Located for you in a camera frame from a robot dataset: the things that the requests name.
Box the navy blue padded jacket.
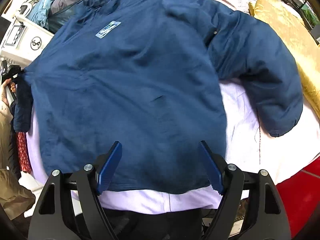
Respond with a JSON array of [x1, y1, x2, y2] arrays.
[[14, 0, 303, 194]]

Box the person's left hand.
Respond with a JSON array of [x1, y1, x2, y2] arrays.
[[1, 79, 16, 107]]

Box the white appliance with logo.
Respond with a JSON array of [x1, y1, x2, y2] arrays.
[[1, 15, 54, 68]]

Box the pink white bed cover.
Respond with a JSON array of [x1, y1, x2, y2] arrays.
[[164, 0, 320, 185]]

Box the lilac bed sheet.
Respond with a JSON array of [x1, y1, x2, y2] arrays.
[[26, 81, 259, 215]]

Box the light blue garment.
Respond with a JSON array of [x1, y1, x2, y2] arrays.
[[27, 0, 54, 30]]

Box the red patterned cloth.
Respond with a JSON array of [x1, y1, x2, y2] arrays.
[[16, 132, 32, 174]]

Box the red bed base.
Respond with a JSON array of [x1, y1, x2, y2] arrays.
[[277, 158, 319, 237]]

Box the khaki trousers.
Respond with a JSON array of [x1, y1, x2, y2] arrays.
[[1, 102, 36, 220]]

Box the gold satin pillow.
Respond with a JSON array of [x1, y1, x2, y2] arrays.
[[249, 0, 319, 115]]

